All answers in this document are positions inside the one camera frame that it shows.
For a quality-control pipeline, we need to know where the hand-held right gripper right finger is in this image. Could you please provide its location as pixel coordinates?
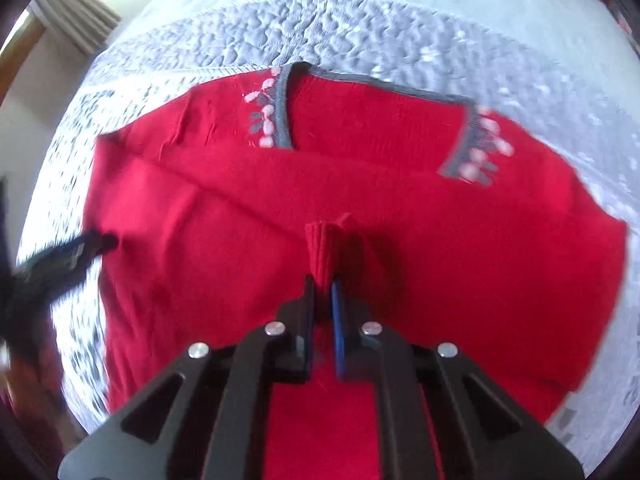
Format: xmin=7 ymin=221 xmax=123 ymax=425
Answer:
xmin=330 ymin=280 xmax=586 ymax=480

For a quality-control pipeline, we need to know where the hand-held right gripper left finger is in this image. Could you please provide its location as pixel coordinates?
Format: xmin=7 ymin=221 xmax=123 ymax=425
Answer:
xmin=57 ymin=274 xmax=317 ymax=480

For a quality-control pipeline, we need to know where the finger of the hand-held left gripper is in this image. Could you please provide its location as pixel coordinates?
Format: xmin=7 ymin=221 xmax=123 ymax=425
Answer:
xmin=20 ymin=229 xmax=120 ymax=306

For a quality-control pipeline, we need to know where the red knit sweater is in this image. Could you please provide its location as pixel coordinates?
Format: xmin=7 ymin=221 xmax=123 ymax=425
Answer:
xmin=82 ymin=61 xmax=629 ymax=480

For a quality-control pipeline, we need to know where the beige curtain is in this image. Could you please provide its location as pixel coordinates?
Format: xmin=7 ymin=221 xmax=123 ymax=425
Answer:
xmin=27 ymin=0 xmax=121 ymax=56

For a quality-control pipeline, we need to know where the grey quilted bedspread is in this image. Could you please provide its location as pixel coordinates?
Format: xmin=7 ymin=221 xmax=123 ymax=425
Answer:
xmin=15 ymin=0 xmax=640 ymax=466

